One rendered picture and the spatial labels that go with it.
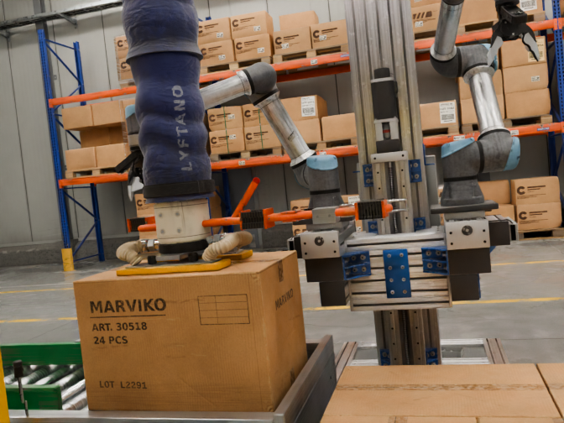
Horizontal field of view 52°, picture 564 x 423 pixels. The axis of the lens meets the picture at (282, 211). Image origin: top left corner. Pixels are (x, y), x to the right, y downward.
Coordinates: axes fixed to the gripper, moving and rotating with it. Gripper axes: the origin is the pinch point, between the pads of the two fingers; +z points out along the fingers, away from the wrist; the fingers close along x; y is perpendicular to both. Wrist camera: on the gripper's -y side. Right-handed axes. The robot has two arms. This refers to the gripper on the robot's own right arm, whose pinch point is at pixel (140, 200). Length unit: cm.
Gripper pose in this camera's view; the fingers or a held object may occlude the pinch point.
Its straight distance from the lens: 221.8
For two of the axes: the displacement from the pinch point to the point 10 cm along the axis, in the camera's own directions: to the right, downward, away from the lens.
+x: 2.9, -0.8, 9.5
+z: 1.0, 9.9, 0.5
